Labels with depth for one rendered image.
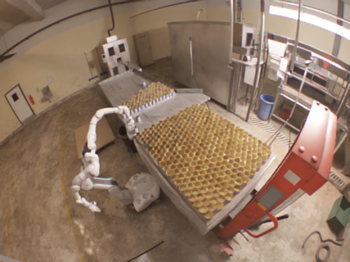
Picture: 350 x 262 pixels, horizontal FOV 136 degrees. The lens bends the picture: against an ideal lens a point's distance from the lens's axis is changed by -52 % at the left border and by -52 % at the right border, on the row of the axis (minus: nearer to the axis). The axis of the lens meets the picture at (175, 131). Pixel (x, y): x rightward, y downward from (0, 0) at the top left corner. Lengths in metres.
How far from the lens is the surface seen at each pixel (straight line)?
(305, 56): 3.38
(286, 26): 8.85
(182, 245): 2.43
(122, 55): 6.86
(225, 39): 3.68
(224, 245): 2.27
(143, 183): 2.49
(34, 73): 8.36
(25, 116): 9.13
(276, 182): 0.71
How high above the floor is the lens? 2.42
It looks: 43 degrees down
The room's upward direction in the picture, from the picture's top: 7 degrees counter-clockwise
